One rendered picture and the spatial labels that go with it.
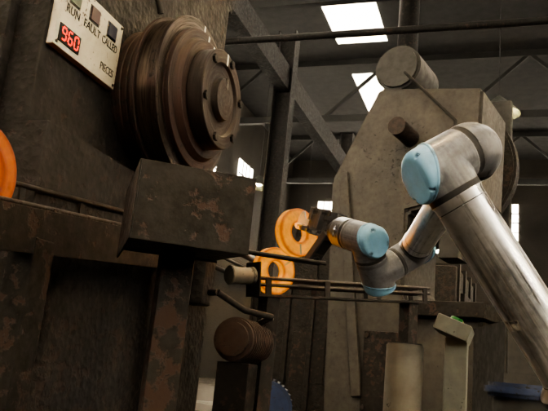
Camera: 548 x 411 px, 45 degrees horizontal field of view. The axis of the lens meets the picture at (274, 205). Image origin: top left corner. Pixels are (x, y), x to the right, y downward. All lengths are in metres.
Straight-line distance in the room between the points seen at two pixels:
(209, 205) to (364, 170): 3.53
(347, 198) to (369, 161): 0.29
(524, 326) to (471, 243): 0.19
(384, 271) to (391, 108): 2.90
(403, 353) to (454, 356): 0.16
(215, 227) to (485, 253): 0.56
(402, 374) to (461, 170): 0.96
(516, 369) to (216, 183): 2.59
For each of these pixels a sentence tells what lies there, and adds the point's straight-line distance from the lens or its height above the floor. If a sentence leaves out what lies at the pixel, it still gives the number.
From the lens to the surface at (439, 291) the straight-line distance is 8.31.
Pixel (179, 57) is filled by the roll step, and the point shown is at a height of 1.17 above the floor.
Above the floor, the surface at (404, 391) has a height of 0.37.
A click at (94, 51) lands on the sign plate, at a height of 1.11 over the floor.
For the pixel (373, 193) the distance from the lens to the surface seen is 4.56.
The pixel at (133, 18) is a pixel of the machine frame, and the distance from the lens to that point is 1.98.
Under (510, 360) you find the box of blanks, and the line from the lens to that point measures 3.54.
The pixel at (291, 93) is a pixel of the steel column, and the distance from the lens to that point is 11.51.
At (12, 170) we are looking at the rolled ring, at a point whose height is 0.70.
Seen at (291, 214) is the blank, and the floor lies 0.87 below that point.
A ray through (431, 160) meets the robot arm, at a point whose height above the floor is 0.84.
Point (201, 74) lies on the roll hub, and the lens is 1.80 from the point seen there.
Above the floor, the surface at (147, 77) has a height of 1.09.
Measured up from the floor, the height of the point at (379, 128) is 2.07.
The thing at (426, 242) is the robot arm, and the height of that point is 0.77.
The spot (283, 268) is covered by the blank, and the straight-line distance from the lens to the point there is 2.19.
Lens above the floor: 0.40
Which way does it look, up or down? 14 degrees up
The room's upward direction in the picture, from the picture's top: 6 degrees clockwise
